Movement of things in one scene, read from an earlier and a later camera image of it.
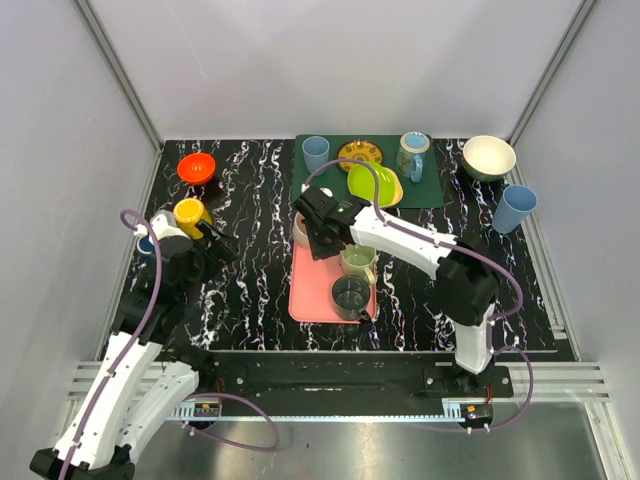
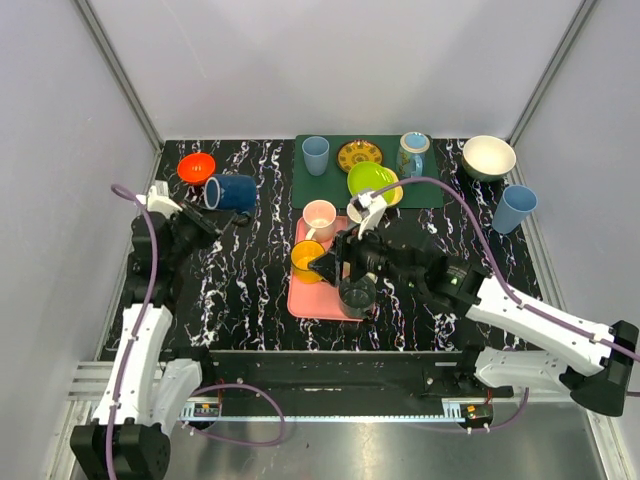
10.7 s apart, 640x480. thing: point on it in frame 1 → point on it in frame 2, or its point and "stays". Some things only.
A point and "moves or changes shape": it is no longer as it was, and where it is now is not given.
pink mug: x=300 y=229 moves or changes shape
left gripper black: x=211 y=245 → x=198 y=220
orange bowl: x=196 y=168 stays
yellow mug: x=187 y=212 moves or changes shape
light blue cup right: x=516 y=203 stays
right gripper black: x=318 y=251 → x=348 y=248
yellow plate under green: x=398 y=190 stays
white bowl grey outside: x=488 y=158 stays
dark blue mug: x=145 y=247 moves or changes shape
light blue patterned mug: x=411 y=151 stays
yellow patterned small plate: x=358 y=149 stays
